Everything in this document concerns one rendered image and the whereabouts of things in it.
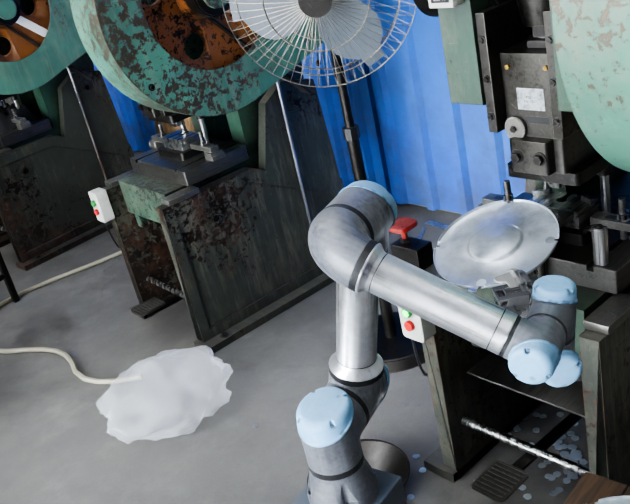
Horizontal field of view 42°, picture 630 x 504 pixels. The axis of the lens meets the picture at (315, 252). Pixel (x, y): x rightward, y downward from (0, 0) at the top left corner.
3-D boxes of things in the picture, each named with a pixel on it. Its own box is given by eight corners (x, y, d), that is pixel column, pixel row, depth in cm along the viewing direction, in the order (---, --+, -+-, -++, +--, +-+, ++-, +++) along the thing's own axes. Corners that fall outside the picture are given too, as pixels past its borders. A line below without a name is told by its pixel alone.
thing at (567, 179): (579, 196, 187) (578, 174, 185) (507, 185, 202) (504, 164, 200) (616, 170, 196) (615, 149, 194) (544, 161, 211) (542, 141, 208)
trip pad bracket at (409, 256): (427, 312, 217) (416, 247, 209) (400, 304, 224) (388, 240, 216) (442, 302, 220) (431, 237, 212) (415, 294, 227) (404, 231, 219)
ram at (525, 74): (555, 182, 184) (543, 52, 172) (500, 174, 195) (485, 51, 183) (596, 154, 193) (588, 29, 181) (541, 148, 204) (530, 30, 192)
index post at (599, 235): (604, 266, 183) (601, 228, 179) (592, 264, 185) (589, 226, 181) (610, 261, 184) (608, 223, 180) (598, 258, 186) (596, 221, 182)
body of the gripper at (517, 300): (490, 285, 167) (508, 316, 156) (531, 276, 167) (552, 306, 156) (494, 316, 170) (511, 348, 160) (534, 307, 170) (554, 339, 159)
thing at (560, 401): (610, 427, 194) (610, 425, 194) (466, 373, 226) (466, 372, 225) (693, 341, 217) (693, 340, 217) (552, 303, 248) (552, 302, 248)
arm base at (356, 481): (354, 527, 162) (345, 489, 158) (295, 506, 171) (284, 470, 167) (392, 478, 173) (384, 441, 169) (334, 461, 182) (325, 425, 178)
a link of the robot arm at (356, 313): (315, 426, 175) (311, 200, 147) (343, 385, 187) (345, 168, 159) (367, 443, 171) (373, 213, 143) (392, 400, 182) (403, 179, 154)
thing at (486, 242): (419, 290, 185) (417, 287, 184) (453, 206, 203) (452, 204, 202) (545, 287, 169) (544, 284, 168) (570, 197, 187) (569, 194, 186)
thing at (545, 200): (579, 229, 195) (577, 212, 193) (525, 219, 206) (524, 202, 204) (599, 214, 200) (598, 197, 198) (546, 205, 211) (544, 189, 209)
